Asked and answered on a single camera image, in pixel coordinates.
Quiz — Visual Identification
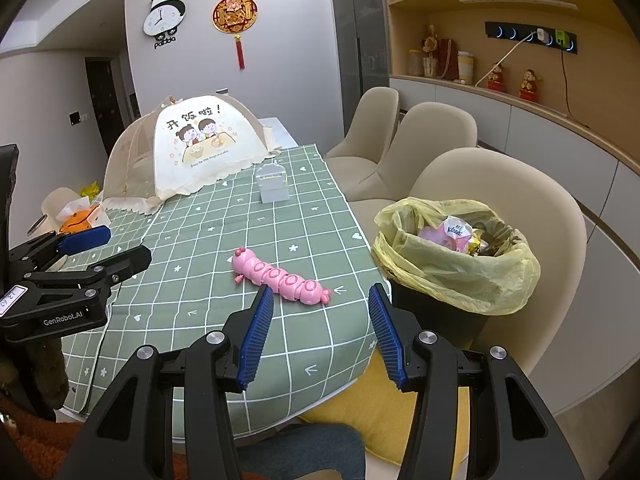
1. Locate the black power cable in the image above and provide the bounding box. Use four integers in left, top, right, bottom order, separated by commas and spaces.
560, 45, 574, 119

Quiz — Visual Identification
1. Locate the orange print tissue box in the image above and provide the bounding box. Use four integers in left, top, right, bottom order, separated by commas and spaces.
56, 199, 112, 235

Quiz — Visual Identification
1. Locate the panda wall clock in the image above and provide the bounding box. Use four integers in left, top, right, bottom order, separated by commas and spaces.
143, 0, 187, 51

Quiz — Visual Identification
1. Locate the pink caterpillar toy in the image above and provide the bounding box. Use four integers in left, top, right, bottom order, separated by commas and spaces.
231, 247, 332, 306

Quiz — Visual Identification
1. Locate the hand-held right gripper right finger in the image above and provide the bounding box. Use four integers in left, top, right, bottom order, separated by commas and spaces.
369, 283, 586, 480

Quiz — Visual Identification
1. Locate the dark red bag with flower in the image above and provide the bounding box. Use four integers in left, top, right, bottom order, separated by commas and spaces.
422, 24, 459, 80

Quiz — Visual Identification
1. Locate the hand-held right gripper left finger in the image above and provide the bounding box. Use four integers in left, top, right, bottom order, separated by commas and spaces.
62, 287, 275, 480

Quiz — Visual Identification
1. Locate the white charger cable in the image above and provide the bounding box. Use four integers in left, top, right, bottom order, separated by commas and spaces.
474, 35, 544, 89

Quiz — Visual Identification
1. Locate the wooden wall shelf unit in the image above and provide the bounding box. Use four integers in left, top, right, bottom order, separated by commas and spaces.
377, 0, 640, 135

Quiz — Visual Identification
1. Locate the dark grey tall panel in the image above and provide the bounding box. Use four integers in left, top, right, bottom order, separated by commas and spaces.
327, 0, 392, 144

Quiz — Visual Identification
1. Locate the gold orange candy wrapper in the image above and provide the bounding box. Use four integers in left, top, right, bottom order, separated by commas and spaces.
470, 232, 501, 258

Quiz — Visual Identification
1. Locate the black power socket track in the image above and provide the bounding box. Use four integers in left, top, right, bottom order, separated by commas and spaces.
484, 21, 579, 54

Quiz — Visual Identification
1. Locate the green checked tablecloth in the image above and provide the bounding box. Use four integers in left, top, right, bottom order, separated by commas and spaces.
60, 144, 390, 450

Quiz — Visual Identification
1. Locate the black trash bin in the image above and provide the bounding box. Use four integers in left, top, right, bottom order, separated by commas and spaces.
387, 277, 490, 361

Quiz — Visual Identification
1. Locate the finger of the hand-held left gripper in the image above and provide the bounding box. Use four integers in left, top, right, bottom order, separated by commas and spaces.
7, 225, 112, 281
22, 246, 152, 306

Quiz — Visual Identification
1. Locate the dark wooden door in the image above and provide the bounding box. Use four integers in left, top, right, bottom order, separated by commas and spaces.
84, 56, 132, 159

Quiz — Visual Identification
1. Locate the yellow seat cushion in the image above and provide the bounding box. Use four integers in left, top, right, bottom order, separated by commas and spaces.
299, 347, 472, 467

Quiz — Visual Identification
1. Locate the orange fuzzy cloth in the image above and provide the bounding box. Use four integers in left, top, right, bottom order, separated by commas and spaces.
0, 392, 88, 480

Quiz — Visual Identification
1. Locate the white sideboard cabinet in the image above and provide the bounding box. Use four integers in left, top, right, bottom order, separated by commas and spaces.
389, 76, 640, 273

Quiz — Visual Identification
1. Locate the clear acrylic napkin holder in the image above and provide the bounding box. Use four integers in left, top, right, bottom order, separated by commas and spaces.
254, 160, 291, 205

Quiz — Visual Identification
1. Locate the person's leg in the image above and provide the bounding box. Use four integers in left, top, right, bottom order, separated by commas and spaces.
237, 424, 368, 480

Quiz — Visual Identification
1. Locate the cartoon print mesh food cover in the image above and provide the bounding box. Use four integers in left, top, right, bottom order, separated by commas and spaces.
102, 92, 284, 217

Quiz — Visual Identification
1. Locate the red round knot wall ornament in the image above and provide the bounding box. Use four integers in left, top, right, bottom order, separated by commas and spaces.
212, 0, 261, 71

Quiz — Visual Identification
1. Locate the pink white packet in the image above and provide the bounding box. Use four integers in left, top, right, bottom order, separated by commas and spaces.
417, 215, 474, 254

